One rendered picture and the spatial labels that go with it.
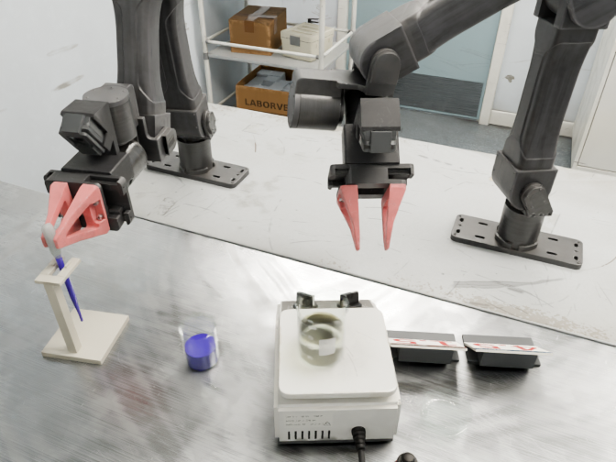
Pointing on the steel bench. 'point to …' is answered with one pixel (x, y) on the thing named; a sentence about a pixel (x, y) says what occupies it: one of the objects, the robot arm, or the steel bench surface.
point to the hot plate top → (373, 358)
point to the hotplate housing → (333, 415)
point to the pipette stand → (86, 337)
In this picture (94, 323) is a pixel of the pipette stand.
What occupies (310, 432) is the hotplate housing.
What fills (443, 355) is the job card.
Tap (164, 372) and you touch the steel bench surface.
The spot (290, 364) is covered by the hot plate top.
